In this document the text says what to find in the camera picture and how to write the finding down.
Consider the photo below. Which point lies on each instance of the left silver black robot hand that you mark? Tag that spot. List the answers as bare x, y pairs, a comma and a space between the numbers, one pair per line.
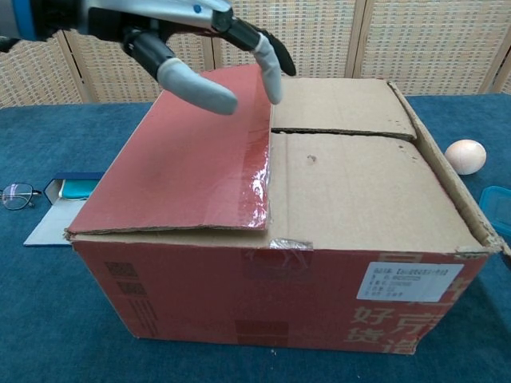
159, 14

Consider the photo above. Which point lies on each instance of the red printed cardboard box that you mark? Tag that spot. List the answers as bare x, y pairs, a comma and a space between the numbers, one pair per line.
199, 299

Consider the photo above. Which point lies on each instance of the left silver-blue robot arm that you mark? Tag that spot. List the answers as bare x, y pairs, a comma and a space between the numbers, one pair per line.
48, 20

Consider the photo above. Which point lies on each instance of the teal blue tablecloth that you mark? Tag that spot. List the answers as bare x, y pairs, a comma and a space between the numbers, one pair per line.
48, 311

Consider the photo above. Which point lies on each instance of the teal cleaning cloth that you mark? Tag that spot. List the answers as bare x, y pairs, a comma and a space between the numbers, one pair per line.
78, 189

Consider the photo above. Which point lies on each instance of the woven rattan folding screen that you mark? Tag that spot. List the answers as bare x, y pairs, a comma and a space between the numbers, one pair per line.
359, 40

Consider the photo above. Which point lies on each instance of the thin-framed eyeglasses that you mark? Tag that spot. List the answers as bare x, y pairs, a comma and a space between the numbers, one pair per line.
16, 196

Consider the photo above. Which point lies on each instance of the blue glasses case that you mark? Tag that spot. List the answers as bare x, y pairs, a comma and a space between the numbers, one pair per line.
48, 227

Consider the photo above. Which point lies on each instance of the beige wooden egg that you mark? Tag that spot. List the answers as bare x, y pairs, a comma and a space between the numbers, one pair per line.
465, 157

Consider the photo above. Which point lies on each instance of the clear blue plastic container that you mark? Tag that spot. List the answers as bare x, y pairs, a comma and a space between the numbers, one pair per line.
497, 211

